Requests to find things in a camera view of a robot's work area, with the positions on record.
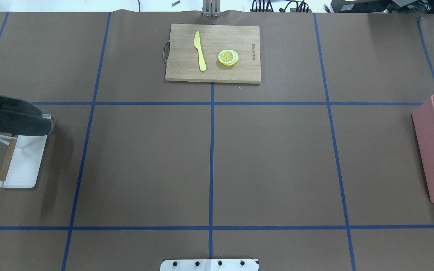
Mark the yellow plastic knife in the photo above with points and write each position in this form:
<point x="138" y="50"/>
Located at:
<point x="198" y="47"/>

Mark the white towel rack stand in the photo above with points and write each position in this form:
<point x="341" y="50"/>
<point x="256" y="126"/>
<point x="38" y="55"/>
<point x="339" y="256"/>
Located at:
<point x="22" y="160"/>

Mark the yellow lemon slice toy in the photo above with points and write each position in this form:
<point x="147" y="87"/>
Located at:
<point x="228" y="57"/>

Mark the aluminium frame post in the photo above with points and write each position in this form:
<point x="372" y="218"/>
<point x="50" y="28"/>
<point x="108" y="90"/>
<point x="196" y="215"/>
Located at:
<point x="211" y="8"/>

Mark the white camera pillar base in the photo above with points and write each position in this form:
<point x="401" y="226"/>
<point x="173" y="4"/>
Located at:
<point x="210" y="265"/>

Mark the wooden cutting board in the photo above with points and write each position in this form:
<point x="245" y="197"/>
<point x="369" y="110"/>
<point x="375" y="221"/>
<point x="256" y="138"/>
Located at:
<point x="182" y="60"/>

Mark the grey cloth towel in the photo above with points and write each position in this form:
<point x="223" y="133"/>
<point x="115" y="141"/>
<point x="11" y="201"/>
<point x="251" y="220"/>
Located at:
<point x="23" y="118"/>

